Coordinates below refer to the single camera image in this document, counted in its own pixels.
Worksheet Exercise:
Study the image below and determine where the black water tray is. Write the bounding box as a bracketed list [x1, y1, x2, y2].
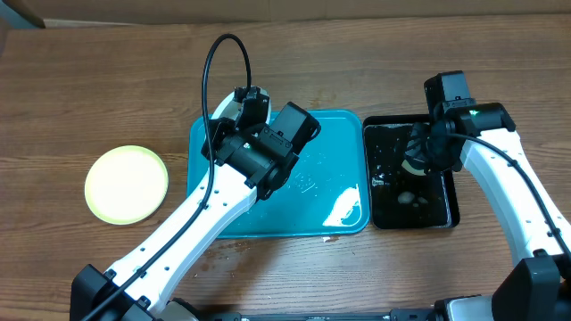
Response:
[363, 114, 460, 229]

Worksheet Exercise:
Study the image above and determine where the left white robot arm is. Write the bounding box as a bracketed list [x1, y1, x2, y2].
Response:
[70, 86, 320, 320]

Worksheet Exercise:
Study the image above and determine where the white plate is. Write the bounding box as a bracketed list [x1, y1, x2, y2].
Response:
[211, 93, 272, 124]

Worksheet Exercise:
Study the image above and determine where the green yellow sponge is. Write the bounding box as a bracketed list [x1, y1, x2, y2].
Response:
[401, 160, 426, 177]

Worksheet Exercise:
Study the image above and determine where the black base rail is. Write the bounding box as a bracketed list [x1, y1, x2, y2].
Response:
[169, 296, 496, 321]

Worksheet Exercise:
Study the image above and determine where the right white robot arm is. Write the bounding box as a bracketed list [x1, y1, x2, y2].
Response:
[403, 99, 570, 321]

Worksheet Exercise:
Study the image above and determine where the yellow-green rimmed plate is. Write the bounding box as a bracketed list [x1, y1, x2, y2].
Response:
[84, 145, 169, 226]

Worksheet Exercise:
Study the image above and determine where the teal plastic tray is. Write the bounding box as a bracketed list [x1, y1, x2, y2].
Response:
[186, 109, 372, 240]

